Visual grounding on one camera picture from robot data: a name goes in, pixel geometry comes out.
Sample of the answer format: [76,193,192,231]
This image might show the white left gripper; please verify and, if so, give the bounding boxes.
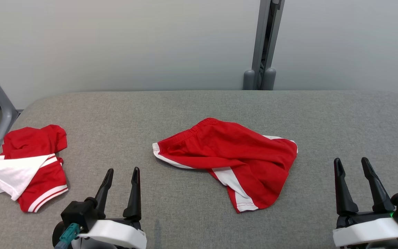
[70,167,147,249]

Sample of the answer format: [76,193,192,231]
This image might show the teal left camera connector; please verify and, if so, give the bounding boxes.
[54,223,82,249]

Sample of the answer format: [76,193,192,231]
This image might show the red shorts with white stripe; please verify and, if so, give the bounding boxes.
[152,118,299,213]

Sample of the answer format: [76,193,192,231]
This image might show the red Bulls jersey white sleeves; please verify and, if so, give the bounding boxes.
[0,124,69,213]

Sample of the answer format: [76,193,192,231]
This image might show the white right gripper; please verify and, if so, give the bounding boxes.
[333,157,398,248]

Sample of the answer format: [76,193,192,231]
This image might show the grey metal wall post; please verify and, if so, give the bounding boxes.
[242,0,285,91]

